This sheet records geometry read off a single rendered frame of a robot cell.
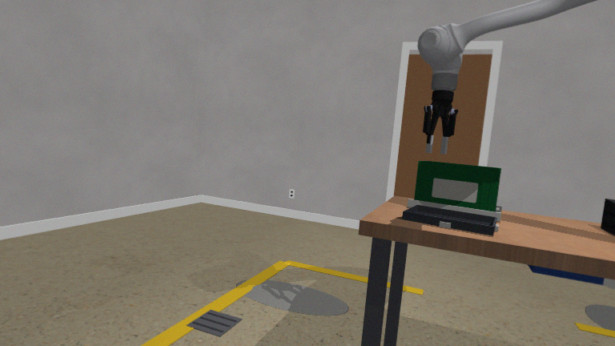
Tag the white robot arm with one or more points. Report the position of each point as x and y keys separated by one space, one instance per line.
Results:
x=442 y=46

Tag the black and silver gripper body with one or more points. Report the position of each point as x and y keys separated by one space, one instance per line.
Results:
x=441 y=98

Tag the green plastic crate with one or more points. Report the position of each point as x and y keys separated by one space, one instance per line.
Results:
x=457 y=184

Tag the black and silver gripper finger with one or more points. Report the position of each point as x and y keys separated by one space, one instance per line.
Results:
x=430 y=125
x=448 y=129

